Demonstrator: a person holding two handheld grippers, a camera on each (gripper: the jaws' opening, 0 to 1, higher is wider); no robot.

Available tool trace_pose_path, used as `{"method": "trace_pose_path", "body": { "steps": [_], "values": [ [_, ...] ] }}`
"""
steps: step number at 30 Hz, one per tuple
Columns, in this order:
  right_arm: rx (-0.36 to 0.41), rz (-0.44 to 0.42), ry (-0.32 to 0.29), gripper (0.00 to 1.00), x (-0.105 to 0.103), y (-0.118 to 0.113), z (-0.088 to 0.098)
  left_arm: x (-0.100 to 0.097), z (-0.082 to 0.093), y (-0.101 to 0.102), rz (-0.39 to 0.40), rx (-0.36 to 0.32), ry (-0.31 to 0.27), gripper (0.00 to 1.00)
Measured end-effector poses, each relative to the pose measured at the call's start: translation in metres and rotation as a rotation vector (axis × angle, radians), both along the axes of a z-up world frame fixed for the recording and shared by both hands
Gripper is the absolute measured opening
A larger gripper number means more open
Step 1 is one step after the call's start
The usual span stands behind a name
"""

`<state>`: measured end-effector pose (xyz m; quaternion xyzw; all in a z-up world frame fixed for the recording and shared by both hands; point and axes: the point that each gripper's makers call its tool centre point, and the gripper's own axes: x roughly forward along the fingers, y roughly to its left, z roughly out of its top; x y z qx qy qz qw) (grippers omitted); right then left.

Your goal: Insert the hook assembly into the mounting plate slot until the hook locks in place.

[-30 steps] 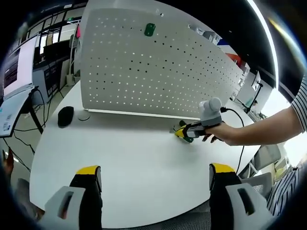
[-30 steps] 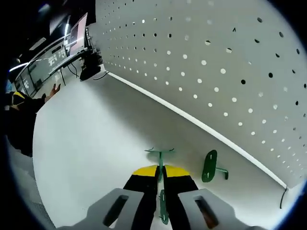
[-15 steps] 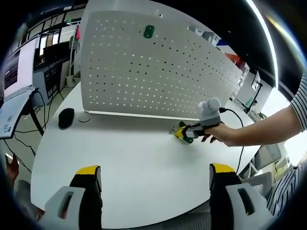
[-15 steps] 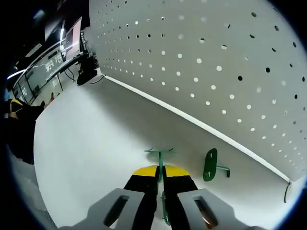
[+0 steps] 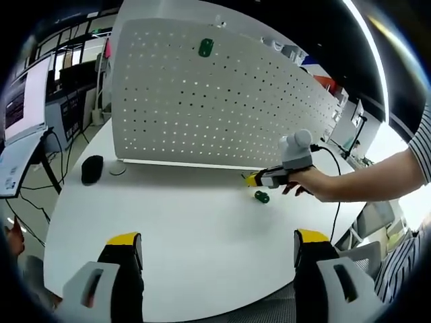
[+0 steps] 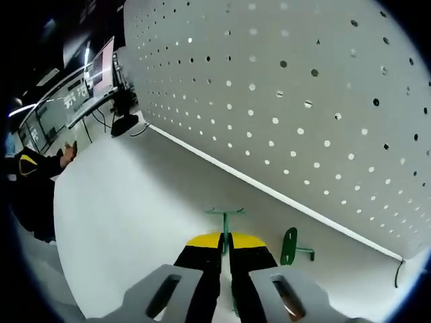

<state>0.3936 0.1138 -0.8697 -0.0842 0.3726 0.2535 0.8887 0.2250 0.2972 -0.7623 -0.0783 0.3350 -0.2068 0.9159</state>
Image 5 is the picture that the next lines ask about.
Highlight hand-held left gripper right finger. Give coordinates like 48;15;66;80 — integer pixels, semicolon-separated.
293;228;385;323

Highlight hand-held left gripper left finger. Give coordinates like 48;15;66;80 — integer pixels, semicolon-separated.
62;231;145;323

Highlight white perforated mounting plate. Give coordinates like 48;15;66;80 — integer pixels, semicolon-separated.
108;18;341;176

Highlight person's right hand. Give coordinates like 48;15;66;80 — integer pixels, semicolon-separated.
281;167;325;200

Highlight black tripod stand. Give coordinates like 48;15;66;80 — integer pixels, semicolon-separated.
336;114;368;159

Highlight monitor on tripod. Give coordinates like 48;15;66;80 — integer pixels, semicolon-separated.
352;99;365;126

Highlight person's striped shirt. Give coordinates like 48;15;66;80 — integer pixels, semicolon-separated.
372;104;431;303

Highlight black round speaker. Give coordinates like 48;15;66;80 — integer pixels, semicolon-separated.
81;155;104;186

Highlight ceiling light strip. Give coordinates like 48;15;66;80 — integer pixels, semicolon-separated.
343;0;391;118

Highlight black laptop stand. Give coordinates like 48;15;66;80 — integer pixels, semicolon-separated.
32;127;73;196

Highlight white pole stand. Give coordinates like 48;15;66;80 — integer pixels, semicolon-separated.
92;36;114;125

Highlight computer monitor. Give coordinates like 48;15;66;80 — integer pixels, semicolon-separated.
0;55;51;199

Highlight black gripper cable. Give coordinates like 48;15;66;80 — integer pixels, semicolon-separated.
310;143;343;245

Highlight black floor cables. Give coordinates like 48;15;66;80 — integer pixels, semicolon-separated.
6;134;88;246

